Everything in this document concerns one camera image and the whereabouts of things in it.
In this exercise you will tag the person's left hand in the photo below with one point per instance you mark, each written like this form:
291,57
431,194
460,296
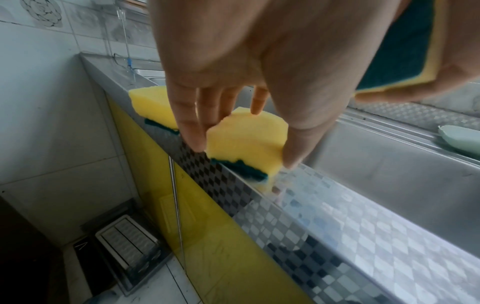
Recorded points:
262,44

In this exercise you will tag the person's right hand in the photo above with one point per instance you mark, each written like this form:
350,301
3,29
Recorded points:
461,53

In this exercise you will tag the yellow sponge with green pad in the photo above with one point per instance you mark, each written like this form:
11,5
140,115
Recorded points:
243,139
397,44
153,104

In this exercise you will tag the pale green soap dish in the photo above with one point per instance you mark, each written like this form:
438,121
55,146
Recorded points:
461,141

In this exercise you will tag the small stainless steel sink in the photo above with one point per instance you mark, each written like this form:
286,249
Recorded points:
150,74

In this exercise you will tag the large stainless steel sink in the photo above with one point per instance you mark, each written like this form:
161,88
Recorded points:
393,166

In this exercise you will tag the clear tube with blue tip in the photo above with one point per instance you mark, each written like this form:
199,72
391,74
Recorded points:
125,38

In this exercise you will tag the yellow cabinet door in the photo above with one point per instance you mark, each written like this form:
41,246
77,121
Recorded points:
146,166
240,252

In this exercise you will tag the black and white floor appliance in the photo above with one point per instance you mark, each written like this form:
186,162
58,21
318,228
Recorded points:
127,246

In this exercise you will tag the dark brown door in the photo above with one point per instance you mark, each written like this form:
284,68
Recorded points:
22,252

